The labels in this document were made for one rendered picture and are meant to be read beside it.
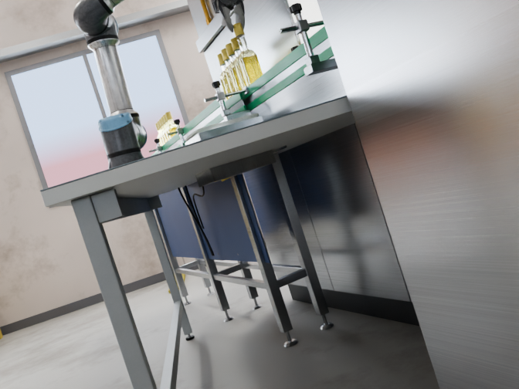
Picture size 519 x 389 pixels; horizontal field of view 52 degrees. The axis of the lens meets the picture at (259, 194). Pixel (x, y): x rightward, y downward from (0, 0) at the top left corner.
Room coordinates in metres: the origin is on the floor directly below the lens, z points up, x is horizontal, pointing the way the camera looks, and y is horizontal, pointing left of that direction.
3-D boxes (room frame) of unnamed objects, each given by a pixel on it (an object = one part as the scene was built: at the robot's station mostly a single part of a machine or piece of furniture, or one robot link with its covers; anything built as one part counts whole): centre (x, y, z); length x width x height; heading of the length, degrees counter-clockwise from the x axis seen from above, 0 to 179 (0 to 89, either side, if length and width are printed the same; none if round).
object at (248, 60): (1.94, -0.11, 0.99); 0.06 x 0.06 x 0.21; 24
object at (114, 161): (1.85, 0.40, 0.82); 0.15 x 0.15 x 0.10
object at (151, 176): (1.93, -0.25, 0.73); 1.58 x 1.52 x 0.04; 7
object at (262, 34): (1.86, -0.29, 1.15); 0.90 x 0.03 x 0.34; 23
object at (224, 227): (2.73, 0.27, 0.54); 1.59 x 0.18 x 0.43; 23
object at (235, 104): (2.75, 0.29, 0.93); 1.75 x 0.01 x 0.08; 23
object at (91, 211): (1.84, 0.42, 0.36); 1.51 x 0.09 x 0.71; 7
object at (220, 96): (1.89, 0.00, 0.95); 0.17 x 0.03 x 0.12; 113
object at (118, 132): (1.85, 0.40, 0.94); 0.13 x 0.12 x 0.14; 179
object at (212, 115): (2.72, 0.36, 0.93); 1.75 x 0.01 x 0.08; 23
